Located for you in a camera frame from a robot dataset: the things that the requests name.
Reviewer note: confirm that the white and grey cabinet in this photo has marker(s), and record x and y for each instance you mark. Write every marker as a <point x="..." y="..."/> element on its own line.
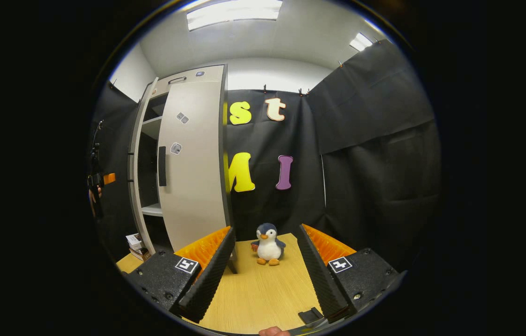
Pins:
<point x="152" y="210"/>

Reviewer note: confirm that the small ceiling light panel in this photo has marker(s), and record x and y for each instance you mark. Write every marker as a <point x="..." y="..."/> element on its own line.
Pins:
<point x="361" y="42"/>

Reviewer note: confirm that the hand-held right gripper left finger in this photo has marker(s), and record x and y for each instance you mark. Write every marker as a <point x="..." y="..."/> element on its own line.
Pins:
<point x="211" y="275"/>

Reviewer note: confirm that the penguin plush toy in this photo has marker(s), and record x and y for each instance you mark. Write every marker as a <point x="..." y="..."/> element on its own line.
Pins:
<point x="269" y="249"/>

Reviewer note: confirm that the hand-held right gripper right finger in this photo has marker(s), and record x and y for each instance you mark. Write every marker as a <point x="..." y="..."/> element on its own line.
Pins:
<point x="321" y="275"/>

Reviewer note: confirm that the white cabinet drawer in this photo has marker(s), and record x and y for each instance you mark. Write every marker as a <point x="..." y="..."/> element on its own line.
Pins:
<point x="197" y="77"/>

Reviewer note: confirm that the white cabinet door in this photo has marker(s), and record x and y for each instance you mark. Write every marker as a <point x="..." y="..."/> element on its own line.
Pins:
<point x="192" y="177"/>
<point x="133" y="196"/>

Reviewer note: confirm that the small black block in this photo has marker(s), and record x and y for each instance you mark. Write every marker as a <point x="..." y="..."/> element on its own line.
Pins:
<point x="311" y="315"/>

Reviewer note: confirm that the black backdrop cloth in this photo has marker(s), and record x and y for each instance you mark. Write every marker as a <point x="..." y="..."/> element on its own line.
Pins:
<point x="375" y="186"/>

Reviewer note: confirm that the long ceiling light panel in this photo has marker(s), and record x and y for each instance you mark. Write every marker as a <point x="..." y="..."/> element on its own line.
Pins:
<point x="234" y="13"/>

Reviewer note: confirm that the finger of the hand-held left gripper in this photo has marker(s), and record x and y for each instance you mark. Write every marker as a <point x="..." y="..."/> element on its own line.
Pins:
<point x="109" y="178"/>

